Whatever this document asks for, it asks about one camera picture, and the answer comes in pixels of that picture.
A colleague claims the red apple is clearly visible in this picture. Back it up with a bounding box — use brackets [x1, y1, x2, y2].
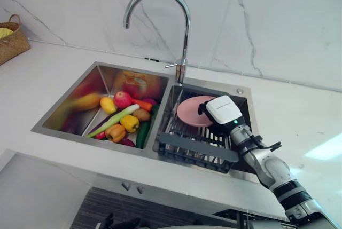
[113, 91, 133, 110]

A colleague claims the yellow bell pepper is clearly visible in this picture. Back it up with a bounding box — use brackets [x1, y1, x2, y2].
[120, 115, 141, 133]

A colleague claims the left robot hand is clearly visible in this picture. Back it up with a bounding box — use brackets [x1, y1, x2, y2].
[105, 212, 151, 229]

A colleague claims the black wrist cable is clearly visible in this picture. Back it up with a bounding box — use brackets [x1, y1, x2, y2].
[250, 135, 283, 153]

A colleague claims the green cucumber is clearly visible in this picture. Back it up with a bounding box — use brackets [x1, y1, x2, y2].
[135, 121, 152, 149]

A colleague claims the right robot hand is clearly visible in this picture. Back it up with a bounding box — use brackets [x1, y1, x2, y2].
[197, 94, 246, 134]

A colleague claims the orange bell pepper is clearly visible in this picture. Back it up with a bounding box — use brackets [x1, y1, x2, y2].
[104, 124, 127, 143]

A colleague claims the green leek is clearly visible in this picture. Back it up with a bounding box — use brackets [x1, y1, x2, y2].
[85, 104, 141, 139]

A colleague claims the yellow item in basket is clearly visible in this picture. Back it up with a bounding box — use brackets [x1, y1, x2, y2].
[0, 27, 14, 40]

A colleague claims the grey dishwasher door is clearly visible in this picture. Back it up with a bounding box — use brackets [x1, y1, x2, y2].
[0, 151, 92, 229]

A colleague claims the dark red beet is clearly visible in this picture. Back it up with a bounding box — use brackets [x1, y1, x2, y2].
[121, 138, 137, 148]

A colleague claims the pink plate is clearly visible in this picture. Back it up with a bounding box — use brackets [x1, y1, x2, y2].
[177, 96, 219, 128]

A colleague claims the yellow mango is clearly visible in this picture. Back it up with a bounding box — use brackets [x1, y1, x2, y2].
[100, 96, 118, 115]

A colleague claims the orange carrot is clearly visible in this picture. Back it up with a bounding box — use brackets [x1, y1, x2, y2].
[130, 98, 153, 112]

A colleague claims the stainless steel double sink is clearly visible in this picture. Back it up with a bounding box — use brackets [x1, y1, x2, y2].
[30, 61, 262, 185]

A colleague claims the woven wicker basket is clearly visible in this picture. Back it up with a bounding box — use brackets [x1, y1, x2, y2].
[0, 14, 32, 66]

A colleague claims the chrome gooseneck faucet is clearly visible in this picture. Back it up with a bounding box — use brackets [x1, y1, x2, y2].
[122, 0, 192, 86]

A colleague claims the black dish rack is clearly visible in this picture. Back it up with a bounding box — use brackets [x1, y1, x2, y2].
[157, 90, 240, 174]

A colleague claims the brown kiwi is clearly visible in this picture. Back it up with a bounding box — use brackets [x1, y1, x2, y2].
[133, 108, 152, 122]

